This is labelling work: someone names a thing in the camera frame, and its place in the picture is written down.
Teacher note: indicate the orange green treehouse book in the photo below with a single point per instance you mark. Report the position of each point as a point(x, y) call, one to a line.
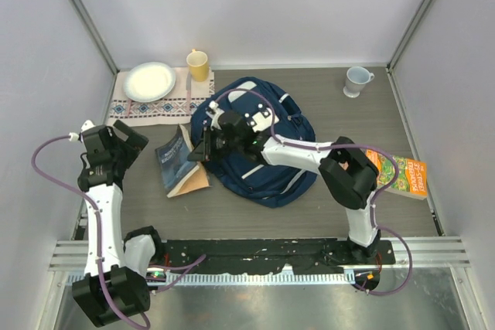
point(412, 175)

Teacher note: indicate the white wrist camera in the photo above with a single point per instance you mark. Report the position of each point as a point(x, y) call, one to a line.
point(214, 112)
point(87, 125)

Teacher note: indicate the yellow mug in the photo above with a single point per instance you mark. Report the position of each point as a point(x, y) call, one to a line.
point(198, 64)

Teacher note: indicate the pink handled fork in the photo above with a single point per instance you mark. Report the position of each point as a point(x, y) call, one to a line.
point(128, 108)

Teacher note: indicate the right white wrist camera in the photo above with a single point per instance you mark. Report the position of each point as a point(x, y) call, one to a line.
point(214, 112)

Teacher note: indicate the dark blue Nineteen Eighty-Four book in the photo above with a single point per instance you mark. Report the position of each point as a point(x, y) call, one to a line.
point(179, 175)

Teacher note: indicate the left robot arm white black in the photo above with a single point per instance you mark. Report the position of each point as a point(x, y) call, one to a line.
point(113, 287)

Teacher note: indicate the navy blue student backpack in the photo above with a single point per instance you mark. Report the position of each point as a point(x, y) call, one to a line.
point(267, 185)

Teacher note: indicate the white slotted cable duct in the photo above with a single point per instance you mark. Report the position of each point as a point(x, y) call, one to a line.
point(286, 277)

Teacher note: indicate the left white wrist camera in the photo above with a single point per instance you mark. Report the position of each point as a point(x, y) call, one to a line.
point(87, 125)

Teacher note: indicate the white paper plate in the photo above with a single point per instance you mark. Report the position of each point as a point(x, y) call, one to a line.
point(149, 82)

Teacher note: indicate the aluminium frame rail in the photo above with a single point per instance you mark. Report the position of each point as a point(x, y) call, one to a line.
point(432, 251)

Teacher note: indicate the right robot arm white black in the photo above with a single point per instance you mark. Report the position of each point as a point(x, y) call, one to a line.
point(350, 176)

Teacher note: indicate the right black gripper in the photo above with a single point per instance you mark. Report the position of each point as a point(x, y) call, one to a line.
point(199, 154)

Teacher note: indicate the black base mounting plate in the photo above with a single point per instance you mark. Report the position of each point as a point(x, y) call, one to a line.
point(269, 256)

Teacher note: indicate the patterned cloth placemat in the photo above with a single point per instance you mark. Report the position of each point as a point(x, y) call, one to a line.
point(171, 109)

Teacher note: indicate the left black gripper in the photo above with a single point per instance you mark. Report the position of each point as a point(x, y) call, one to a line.
point(132, 151)

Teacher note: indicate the light blue footed cup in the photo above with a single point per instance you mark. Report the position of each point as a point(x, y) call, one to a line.
point(357, 77)

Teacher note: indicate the pink handled table knife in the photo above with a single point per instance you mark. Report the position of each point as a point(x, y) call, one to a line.
point(188, 92)

